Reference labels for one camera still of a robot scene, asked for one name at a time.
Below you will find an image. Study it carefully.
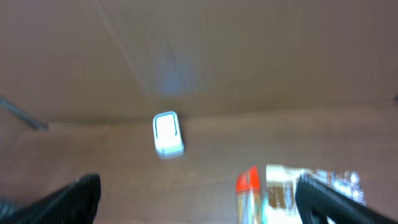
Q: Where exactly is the white barcode scanner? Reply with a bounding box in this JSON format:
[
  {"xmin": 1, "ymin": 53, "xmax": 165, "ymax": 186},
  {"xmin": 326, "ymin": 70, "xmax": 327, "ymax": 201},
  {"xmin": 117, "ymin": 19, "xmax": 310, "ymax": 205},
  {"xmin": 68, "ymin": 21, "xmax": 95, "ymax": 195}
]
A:
[{"xmin": 152, "ymin": 111, "xmax": 185, "ymax": 159}]

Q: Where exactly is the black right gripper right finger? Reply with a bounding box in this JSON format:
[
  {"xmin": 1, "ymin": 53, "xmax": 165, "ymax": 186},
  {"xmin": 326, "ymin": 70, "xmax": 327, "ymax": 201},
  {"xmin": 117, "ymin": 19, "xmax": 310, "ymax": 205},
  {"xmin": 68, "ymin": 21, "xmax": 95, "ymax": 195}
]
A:
[{"xmin": 295, "ymin": 174, "xmax": 397, "ymax": 224}]

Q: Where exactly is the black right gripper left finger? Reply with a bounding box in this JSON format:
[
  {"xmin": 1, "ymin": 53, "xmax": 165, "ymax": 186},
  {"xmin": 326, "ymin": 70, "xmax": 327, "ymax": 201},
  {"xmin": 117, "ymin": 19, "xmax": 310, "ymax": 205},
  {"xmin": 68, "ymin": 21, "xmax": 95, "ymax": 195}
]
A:
[{"xmin": 1, "ymin": 174, "xmax": 101, "ymax": 224}]

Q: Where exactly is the beige grain snack pouch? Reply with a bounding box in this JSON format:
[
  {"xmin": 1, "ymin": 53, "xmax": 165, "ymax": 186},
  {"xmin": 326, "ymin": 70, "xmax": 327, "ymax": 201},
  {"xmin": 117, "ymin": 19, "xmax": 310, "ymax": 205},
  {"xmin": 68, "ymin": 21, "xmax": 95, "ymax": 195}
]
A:
[{"xmin": 262, "ymin": 164, "xmax": 366, "ymax": 224}]

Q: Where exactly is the orange spaghetti packet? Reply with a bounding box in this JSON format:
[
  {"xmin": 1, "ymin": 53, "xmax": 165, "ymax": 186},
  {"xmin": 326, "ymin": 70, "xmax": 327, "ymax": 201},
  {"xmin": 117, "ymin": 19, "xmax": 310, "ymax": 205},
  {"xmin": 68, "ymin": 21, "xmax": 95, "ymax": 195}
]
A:
[{"xmin": 236, "ymin": 166, "xmax": 262, "ymax": 224}]

